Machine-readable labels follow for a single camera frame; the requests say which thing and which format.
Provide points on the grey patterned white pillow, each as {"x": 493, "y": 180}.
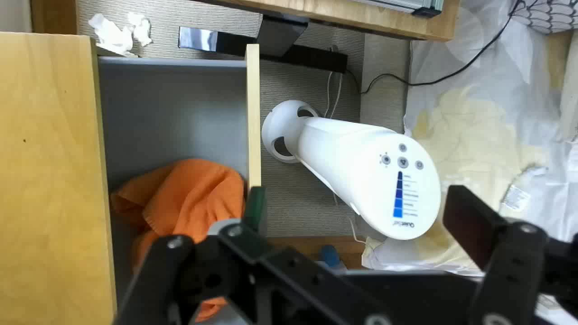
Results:
{"x": 551, "y": 16}

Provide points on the small blue object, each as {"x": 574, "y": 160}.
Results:
{"x": 332, "y": 258}

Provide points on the crumpled white tissue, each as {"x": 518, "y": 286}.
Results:
{"x": 119, "y": 34}

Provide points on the white tower fan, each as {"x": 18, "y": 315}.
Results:
{"x": 366, "y": 169}

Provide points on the light wooden dresser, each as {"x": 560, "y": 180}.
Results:
{"x": 47, "y": 182}

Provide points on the brown cardboard box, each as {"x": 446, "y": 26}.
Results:
{"x": 300, "y": 247}

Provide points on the grey drawer with wooden front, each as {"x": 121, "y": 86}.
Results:
{"x": 168, "y": 115}

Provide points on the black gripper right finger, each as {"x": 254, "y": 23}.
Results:
{"x": 516, "y": 265}

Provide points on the grey black device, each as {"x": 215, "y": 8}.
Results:
{"x": 415, "y": 5}

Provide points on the orange cloth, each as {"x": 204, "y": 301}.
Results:
{"x": 186, "y": 193}

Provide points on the wooden robot table board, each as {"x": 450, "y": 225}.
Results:
{"x": 361, "y": 21}

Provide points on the bed with patterned bedding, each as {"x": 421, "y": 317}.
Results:
{"x": 480, "y": 133}

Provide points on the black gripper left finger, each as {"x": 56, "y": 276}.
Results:
{"x": 180, "y": 272}

